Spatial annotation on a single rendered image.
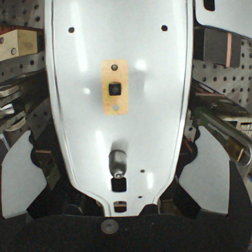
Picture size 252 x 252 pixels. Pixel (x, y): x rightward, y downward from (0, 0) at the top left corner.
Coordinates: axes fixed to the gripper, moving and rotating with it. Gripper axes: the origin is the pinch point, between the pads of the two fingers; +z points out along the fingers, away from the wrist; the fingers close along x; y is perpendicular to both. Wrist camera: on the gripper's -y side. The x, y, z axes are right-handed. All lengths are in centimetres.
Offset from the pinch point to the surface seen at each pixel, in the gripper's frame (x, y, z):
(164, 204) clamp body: 14.0, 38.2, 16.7
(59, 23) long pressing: -7.8, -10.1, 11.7
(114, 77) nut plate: 0.0, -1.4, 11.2
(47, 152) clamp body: -16.0, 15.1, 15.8
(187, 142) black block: 18.4, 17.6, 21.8
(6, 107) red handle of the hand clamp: -13.7, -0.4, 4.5
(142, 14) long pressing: 3.9, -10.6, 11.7
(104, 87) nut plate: -1.6, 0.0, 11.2
